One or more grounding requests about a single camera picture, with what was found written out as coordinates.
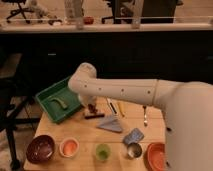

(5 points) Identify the dark purple bowl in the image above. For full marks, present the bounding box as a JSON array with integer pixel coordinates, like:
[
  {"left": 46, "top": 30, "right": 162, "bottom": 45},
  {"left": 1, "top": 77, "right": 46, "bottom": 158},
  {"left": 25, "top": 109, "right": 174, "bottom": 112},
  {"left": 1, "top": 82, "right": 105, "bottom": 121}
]
[{"left": 26, "top": 135, "right": 55, "bottom": 164}]

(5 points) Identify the red object on ledge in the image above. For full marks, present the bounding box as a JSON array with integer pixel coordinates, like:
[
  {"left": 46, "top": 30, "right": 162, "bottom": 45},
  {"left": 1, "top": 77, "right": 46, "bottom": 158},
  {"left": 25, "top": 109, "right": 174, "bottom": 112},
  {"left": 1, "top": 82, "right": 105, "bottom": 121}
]
[{"left": 83, "top": 17, "right": 94, "bottom": 25}]

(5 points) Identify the black chair background left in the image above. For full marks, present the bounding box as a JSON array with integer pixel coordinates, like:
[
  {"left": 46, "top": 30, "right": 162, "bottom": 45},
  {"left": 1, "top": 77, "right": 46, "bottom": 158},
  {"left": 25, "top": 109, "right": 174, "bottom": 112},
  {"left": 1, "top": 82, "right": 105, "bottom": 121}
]
[{"left": 1, "top": 0, "right": 32, "bottom": 24}]

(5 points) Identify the green plastic tray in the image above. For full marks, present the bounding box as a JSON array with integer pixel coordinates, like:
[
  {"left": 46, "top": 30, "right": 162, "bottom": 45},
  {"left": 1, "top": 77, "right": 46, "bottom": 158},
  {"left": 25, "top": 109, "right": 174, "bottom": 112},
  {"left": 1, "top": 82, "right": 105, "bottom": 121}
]
[{"left": 36, "top": 78, "right": 82, "bottom": 124}]

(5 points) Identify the blue sponge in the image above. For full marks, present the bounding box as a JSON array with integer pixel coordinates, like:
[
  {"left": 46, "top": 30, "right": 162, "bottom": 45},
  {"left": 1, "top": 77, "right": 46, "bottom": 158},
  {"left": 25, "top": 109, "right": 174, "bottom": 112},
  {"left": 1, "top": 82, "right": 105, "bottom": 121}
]
[{"left": 123, "top": 128, "right": 144, "bottom": 145}]

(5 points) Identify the silver fork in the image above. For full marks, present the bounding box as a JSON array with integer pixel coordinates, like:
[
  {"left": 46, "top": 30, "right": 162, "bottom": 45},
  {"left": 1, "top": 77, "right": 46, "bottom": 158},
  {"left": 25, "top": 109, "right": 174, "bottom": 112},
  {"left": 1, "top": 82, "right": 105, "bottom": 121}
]
[{"left": 143, "top": 105, "right": 148, "bottom": 127}]

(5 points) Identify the green plastic cup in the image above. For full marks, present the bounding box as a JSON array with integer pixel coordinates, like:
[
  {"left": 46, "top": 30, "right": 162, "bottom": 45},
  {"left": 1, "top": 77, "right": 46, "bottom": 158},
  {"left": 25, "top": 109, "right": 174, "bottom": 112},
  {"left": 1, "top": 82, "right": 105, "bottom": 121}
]
[{"left": 95, "top": 144, "right": 111, "bottom": 162}]

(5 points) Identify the dark red grape bunch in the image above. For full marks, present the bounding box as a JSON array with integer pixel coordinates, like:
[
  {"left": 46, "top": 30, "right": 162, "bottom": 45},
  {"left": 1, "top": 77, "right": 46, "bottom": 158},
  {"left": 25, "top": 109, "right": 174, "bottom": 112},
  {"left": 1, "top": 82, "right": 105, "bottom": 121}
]
[{"left": 88, "top": 104, "right": 98, "bottom": 114}]

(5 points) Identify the green curved vegetable toy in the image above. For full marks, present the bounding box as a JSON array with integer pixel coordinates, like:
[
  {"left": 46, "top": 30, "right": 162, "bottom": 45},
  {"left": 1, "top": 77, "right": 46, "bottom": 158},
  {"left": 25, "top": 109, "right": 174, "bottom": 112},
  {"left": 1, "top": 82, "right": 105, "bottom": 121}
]
[{"left": 49, "top": 97, "right": 68, "bottom": 110}]

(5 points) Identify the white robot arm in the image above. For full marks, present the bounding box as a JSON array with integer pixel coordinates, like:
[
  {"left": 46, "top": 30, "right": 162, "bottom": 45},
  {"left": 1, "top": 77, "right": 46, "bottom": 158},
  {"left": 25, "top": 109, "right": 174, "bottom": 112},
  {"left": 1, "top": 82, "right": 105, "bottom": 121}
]
[{"left": 68, "top": 62, "right": 213, "bottom": 171}]

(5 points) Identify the small metal cup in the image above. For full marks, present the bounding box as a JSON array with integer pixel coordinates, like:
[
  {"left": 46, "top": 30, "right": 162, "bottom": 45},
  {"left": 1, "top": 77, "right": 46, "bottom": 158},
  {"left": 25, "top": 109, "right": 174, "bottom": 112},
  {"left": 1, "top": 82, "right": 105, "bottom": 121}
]
[{"left": 127, "top": 143, "right": 142, "bottom": 159}]

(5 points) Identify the yellow banana toy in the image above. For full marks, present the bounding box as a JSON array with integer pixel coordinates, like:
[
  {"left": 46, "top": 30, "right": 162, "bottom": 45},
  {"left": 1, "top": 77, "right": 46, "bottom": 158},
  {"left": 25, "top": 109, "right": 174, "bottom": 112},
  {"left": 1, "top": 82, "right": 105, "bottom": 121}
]
[{"left": 117, "top": 101, "right": 125, "bottom": 117}]

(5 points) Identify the red orange bowl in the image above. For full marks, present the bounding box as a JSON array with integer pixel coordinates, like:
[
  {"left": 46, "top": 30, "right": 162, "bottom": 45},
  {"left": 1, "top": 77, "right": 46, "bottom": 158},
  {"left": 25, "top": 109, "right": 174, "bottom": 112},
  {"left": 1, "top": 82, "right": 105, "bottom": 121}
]
[{"left": 147, "top": 142, "right": 165, "bottom": 171}]

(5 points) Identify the grey blue folded cloth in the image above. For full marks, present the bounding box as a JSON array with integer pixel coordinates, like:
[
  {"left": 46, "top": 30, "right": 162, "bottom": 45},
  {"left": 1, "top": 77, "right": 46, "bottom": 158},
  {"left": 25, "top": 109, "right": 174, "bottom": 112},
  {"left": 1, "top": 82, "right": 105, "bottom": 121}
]
[{"left": 97, "top": 115, "right": 123, "bottom": 133}]

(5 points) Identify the small orange white bowl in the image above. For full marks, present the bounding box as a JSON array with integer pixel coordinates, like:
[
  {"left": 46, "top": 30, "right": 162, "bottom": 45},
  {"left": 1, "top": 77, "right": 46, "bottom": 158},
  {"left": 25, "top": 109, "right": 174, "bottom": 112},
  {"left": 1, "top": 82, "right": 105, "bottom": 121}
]
[{"left": 59, "top": 137, "right": 79, "bottom": 158}]

